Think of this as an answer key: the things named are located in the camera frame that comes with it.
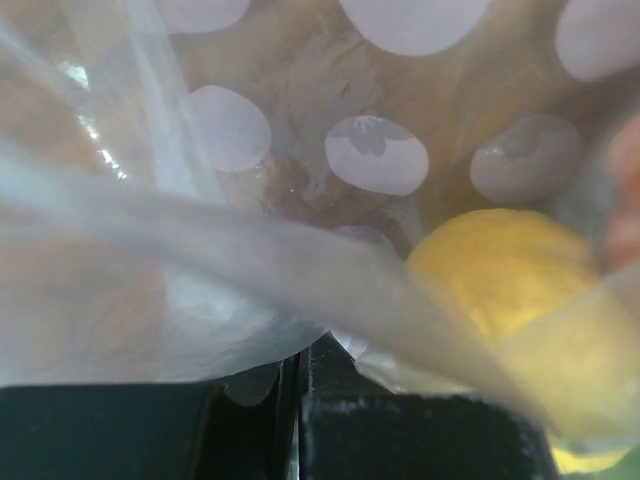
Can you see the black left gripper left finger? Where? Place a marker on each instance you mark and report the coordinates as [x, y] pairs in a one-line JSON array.
[[238, 427]]

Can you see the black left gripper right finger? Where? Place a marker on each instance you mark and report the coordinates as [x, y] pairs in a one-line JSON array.
[[351, 428]]

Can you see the fake yellow lemon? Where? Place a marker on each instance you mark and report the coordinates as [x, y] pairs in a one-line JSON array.
[[506, 267]]

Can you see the clear zip top bag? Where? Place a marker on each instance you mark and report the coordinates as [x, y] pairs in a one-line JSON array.
[[193, 188]]

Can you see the fake orange fruit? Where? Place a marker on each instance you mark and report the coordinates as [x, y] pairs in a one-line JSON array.
[[622, 235]]

